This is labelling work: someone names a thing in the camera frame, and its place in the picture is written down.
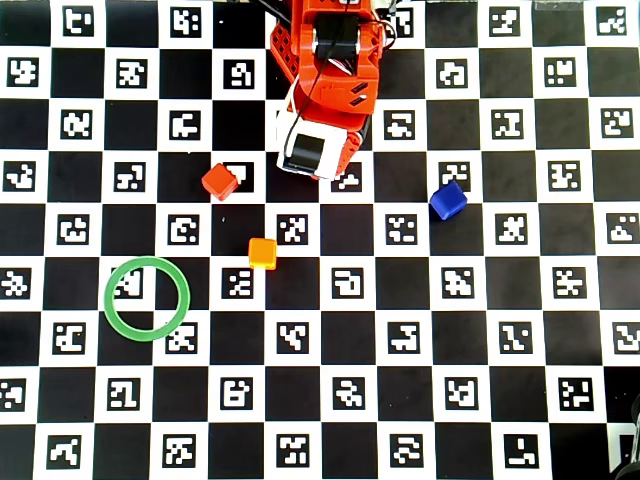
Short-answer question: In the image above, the black white marker checkerboard mat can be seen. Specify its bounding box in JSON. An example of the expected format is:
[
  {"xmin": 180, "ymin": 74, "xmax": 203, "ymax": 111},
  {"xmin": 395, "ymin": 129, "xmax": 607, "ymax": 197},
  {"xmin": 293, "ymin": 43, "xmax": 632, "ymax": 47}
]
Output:
[{"xmin": 0, "ymin": 0, "xmax": 640, "ymax": 480}]

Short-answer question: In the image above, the red cube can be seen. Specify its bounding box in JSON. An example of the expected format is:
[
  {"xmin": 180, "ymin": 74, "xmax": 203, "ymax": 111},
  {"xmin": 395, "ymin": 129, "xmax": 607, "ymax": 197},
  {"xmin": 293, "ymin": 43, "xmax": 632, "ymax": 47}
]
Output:
[{"xmin": 200, "ymin": 163, "xmax": 239, "ymax": 201}]

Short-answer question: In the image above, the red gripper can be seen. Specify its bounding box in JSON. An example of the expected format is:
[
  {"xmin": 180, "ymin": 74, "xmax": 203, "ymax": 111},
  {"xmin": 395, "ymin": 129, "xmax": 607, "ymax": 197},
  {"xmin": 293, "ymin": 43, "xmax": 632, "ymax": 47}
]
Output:
[{"xmin": 331, "ymin": 118, "xmax": 374, "ymax": 183}]

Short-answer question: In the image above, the orange cube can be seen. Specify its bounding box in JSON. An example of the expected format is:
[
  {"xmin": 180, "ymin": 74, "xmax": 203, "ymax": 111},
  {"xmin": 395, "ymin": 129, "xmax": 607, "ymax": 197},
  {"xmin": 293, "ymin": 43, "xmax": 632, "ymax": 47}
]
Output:
[{"xmin": 248, "ymin": 237, "xmax": 278, "ymax": 271}]

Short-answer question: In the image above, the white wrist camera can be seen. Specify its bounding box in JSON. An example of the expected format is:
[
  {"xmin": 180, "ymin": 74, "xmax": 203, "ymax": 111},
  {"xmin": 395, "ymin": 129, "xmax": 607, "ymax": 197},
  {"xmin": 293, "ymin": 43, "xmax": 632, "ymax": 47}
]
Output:
[{"xmin": 274, "ymin": 97, "xmax": 352, "ymax": 181}]

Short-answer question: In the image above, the blue cube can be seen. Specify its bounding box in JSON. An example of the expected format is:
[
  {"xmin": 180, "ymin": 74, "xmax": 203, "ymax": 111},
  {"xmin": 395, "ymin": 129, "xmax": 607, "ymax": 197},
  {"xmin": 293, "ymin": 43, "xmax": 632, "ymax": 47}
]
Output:
[{"xmin": 428, "ymin": 179, "xmax": 469, "ymax": 221}]

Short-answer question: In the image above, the green ring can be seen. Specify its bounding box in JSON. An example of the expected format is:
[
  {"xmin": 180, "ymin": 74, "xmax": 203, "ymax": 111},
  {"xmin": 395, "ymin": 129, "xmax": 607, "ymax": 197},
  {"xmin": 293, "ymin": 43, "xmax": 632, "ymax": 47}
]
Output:
[{"xmin": 103, "ymin": 256, "xmax": 192, "ymax": 343}]

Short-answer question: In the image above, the black camera cable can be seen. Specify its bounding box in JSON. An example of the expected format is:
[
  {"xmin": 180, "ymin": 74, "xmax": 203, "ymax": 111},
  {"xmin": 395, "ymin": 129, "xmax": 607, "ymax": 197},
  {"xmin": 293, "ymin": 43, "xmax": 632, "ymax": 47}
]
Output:
[{"xmin": 282, "ymin": 0, "xmax": 351, "ymax": 161}]

